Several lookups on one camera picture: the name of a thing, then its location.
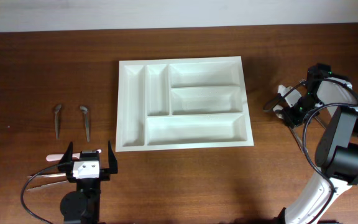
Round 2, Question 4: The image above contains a white plastic cutlery tray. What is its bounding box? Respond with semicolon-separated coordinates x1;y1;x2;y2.
116;56;254;152

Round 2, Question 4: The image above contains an upper metal knife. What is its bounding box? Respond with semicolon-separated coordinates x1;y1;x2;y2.
27;173;66;179

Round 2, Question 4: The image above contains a metal fork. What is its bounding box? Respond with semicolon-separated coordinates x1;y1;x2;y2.
299;79;327;129
289;127;303;153

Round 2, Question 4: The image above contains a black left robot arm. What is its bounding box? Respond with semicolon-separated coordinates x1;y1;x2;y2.
58;142;117;224

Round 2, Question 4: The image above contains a right small metal spoon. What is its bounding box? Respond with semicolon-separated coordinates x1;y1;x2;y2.
80;106;90;142

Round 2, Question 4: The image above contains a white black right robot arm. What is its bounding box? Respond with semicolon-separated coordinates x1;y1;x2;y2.
115;57;358;223

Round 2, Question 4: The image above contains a left small metal spoon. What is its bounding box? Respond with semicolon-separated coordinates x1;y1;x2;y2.
53;104;62;140

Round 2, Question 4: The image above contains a pink handled utensil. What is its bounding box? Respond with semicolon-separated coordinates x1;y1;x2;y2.
45;152;98;162

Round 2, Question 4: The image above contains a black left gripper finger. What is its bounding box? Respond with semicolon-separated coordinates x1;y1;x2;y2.
58;142;73;172
108;141;118;174

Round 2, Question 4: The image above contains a small metal spoon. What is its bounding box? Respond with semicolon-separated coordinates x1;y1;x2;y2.
80;106;90;142
53;104;62;140

